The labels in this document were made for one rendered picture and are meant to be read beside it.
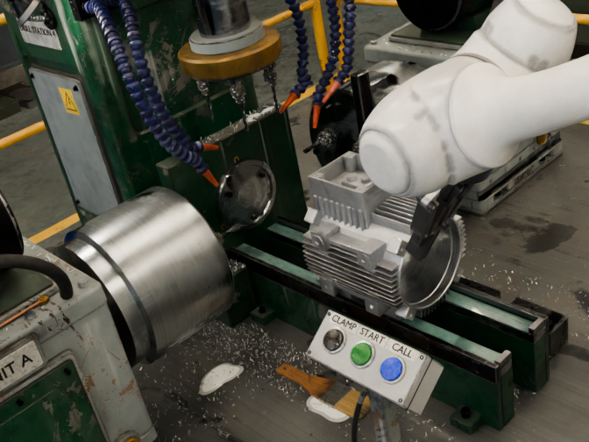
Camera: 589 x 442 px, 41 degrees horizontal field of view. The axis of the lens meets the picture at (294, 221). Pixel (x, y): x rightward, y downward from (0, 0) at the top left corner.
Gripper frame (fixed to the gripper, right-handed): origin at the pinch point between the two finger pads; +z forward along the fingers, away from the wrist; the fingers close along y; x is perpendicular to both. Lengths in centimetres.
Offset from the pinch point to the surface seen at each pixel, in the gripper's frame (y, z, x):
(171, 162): 7, 22, -46
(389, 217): -3.2, 5.0, -7.5
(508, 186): -60, 37, -8
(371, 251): 2.9, 6.6, -5.3
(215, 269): 18.3, 17.7, -21.8
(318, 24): -224, 187, -189
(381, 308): 3.0, 15.6, 0.4
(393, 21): -344, 251, -213
